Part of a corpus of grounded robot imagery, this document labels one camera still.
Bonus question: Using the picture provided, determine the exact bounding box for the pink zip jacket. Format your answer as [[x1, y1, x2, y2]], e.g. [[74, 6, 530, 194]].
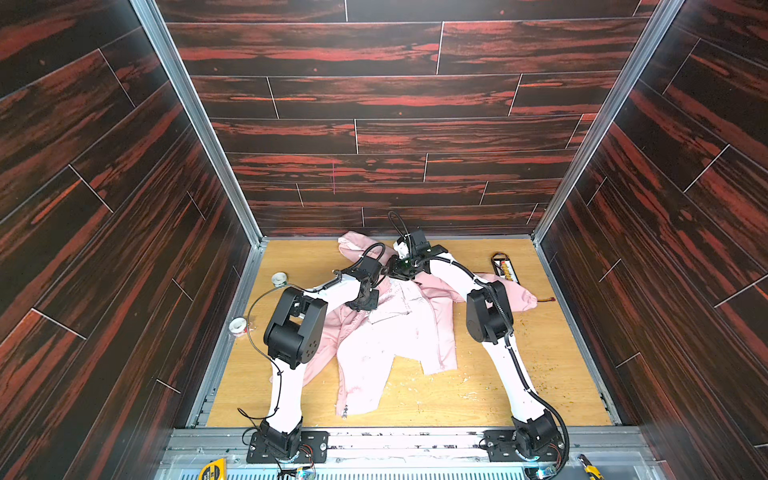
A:
[[302, 231, 539, 419]]

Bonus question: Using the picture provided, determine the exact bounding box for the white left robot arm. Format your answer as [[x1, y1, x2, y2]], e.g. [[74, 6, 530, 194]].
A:
[[249, 242, 386, 461]]

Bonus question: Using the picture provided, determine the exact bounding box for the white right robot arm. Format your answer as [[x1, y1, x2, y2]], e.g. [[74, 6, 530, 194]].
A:
[[387, 211, 570, 479]]

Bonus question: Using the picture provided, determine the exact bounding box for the small white tape roll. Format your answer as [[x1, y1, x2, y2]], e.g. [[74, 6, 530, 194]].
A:
[[271, 272, 288, 288]]

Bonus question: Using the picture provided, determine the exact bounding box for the yellow tape measure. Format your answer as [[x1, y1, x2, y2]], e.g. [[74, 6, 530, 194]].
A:
[[197, 458, 227, 480]]

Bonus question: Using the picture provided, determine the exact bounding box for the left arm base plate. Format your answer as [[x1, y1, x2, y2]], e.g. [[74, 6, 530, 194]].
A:
[[246, 430, 329, 464]]

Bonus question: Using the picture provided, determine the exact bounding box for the aluminium front rail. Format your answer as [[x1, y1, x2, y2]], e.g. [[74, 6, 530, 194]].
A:
[[155, 426, 668, 479]]

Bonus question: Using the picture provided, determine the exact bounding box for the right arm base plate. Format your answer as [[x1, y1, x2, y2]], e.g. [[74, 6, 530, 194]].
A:
[[479, 429, 565, 463]]

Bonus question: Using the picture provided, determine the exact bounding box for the yellow handled tool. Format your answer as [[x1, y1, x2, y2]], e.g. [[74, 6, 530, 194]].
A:
[[578, 454, 604, 480]]

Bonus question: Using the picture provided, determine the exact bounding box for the aluminium corner post left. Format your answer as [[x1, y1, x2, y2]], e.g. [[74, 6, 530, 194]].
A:
[[129, 0, 263, 248]]

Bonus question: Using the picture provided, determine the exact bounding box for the aluminium corner post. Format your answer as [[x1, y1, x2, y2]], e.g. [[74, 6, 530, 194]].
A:
[[532, 0, 684, 250], [129, 0, 263, 248]]

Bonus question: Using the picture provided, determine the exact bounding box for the aluminium corner post right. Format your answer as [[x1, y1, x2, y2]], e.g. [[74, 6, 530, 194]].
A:
[[532, 0, 684, 250]]

